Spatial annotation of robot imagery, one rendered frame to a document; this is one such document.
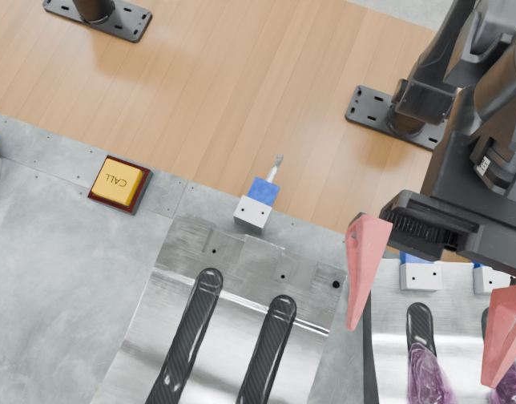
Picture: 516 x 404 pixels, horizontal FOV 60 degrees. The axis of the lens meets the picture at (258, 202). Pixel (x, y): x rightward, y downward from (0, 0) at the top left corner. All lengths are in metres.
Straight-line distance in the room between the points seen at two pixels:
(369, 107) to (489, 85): 0.51
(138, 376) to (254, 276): 0.20
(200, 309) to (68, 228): 0.28
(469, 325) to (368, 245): 0.44
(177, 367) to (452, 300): 0.40
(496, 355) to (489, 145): 0.15
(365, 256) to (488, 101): 0.13
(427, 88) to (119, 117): 0.51
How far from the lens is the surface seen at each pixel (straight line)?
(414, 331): 0.71
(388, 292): 0.70
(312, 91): 0.83
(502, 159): 0.28
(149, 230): 0.76
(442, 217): 0.33
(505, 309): 0.39
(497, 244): 0.33
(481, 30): 0.40
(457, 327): 0.73
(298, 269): 0.67
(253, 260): 0.64
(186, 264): 0.65
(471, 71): 0.40
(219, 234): 0.68
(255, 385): 0.65
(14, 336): 0.82
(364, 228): 0.31
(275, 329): 0.64
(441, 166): 0.33
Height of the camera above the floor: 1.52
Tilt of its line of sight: 75 degrees down
